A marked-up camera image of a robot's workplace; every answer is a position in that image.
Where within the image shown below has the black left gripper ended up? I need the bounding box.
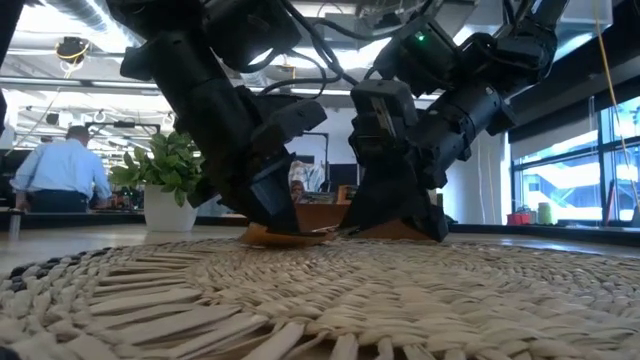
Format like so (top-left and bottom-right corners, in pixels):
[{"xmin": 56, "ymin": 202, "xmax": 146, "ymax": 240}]
[{"xmin": 187, "ymin": 114, "xmax": 302, "ymax": 235}]

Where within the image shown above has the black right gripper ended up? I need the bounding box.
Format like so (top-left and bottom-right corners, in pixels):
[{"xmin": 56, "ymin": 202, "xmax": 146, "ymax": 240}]
[{"xmin": 340, "ymin": 82, "xmax": 519, "ymax": 244}]

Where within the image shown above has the wooden tea organizer box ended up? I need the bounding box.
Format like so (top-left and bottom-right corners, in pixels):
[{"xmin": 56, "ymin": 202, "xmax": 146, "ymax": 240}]
[{"xmin": 293, "ymin": 183, "xmax": 436, "ymax": 242}]

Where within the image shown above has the light draped cloth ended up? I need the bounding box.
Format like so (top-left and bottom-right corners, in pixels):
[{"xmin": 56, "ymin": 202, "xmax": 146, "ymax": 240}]
[{"xmin": 288, "ymin": 159, "xmax": 327, "ymax": 194}]

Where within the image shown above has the green plant in white pot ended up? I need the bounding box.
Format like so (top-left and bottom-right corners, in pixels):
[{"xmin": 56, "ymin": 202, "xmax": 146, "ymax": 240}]
[{"xmin": 107, "ymin": 130, "xmax": 206, "ymax": 233}]

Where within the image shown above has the round woven straw placemat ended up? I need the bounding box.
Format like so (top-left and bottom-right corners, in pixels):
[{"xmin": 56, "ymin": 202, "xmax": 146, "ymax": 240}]
[{"xmin": 0, "ymin": 234, "xmax": 640, "ymax": 360}]

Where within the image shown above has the grey roller blind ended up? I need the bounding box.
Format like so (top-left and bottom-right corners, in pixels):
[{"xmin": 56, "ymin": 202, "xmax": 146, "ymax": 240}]
[{"xmin": 509, "ymin": 117, "xmax": 601, "ymax": 161}]

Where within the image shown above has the large office window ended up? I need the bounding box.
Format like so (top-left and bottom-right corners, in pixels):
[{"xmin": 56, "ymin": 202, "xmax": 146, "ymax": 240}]
[{"xmin": 509, "ymin": 97, "xmax": 640, "ymax": 224}]

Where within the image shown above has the person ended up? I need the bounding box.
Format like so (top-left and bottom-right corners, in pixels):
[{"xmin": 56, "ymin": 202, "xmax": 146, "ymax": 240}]
[{"xmin": 9, "ymin": 124, "xmax": 114, "ymax": 215}]

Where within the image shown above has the long fluorescent light bar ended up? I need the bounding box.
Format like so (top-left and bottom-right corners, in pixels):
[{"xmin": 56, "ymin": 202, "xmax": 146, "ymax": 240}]
[{"xmin": 0, "ymin": 75, "xmax": 361, "ymax": 99}]

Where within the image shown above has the round black ceiling device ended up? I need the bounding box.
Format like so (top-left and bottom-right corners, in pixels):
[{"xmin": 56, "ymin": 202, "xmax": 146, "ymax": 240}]
[{"xmin": 55, "ymin": 36, "xmax": 91, "ymax": 65}]

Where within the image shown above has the black camera stand frame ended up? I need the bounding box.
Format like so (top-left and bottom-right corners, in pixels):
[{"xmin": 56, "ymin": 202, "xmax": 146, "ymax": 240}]
[{"xmin": 299, "ymin": 131, "xmax": 331, "ymax": 194}]

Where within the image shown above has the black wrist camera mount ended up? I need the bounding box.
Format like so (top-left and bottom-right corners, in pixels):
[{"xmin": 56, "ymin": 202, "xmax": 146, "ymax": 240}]
[
  {"xmin": 348, "ymin": 78, "xmax": 420, "ymax": 166},
  {"xmin": 247, "ymin": 97, "xmax": 329, "ymax": 154}
]

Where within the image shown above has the distant black station frame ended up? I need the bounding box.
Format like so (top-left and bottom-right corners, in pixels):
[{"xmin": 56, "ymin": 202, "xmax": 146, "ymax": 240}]
[{"xmin": 82, "ymin": 121, "xmax": 162, "ymax": 151}]

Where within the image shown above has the silver ventilation duct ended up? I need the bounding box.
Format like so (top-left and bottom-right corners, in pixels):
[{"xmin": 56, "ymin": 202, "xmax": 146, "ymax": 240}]
[{"xmin": 552, "ymin": 0, "xmax": 615, "ymax": 59}]

